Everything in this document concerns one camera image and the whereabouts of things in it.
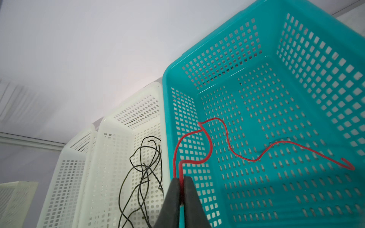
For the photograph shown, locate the red cable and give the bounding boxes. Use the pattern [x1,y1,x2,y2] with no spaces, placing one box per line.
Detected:
[172,117,356,183]

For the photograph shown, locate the teal plastic basket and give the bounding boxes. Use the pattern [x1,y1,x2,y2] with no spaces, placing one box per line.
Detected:
[163,1,365,228]

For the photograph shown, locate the white mesh two-tier shelf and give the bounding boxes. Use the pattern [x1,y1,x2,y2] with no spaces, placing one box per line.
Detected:
[1,181,39,228]

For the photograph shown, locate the black cable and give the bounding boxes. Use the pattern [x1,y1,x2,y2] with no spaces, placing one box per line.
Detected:
[117,135,164,228]

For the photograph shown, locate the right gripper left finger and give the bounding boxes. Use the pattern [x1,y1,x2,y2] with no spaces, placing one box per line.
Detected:
[154,178,180,228]

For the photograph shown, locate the left white plastic basket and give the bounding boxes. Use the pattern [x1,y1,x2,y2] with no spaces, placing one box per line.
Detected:
[37,125,97,228]

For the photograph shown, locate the middle white plastic basket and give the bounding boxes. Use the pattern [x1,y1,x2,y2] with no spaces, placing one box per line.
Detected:
[73,82,168,228]

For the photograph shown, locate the white plastic basket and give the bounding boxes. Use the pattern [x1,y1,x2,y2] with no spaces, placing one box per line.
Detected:
[73,82,168,228]
[37,125,97,228]

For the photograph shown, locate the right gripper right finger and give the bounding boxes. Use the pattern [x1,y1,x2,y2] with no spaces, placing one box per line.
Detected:
[183,176,211,228]

